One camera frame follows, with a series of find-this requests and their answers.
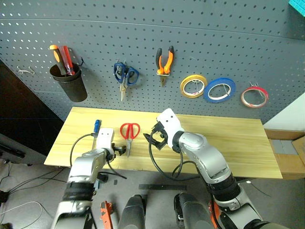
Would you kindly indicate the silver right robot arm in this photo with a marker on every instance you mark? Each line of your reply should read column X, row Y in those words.
column 202, row 155

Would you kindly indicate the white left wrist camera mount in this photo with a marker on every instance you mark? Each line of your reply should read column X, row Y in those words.
column 104, row 139

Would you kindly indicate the black cup holder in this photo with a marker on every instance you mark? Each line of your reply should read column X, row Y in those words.
column 72, row 86

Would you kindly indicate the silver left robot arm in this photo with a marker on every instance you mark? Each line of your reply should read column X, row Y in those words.
column 85, row 167

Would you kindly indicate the double metal peg hook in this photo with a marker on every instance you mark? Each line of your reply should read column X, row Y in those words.
column 25, row 70

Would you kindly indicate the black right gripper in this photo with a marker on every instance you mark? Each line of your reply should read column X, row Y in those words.
column 159, row 133

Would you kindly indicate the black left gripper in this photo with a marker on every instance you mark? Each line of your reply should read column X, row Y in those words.
column 115, row 149

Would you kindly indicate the yellow tape roll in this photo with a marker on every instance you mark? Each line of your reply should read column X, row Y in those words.
column 184, row 84

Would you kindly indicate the cardboard box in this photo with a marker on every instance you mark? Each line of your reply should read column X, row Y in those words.
column 288, row 155

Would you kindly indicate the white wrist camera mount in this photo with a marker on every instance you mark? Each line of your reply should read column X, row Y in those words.
column 170, row 124
column 104, row 139

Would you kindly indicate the metal pliers hook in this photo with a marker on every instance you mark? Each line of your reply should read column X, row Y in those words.
column 163, row 74

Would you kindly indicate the grey metal pegboard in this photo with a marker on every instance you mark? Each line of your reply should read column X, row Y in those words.
column 147, row 33

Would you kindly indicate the black floor strip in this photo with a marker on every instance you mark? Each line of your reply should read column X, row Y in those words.
column 162, row 187

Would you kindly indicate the teal foam block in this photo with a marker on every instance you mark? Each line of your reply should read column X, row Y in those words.
column 297, row 6

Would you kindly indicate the red tape roll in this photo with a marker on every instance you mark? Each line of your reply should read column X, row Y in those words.
column 262, row 91

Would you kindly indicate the blue tape roll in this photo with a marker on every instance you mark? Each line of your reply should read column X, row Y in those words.
column 209, row 87

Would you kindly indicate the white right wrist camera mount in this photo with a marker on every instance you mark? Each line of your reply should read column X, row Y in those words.
column 170, row 124

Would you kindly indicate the dark rounded robot leg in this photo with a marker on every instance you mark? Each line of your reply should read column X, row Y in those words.
column 132, row 212
column 193, row 212

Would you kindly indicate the metal tape peg hook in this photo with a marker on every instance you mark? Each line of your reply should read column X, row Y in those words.
column 226, row 88
column 196, row 86
column 256, row 85

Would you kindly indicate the orange clamp tool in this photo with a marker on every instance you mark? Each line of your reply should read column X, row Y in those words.
column 106, row 214

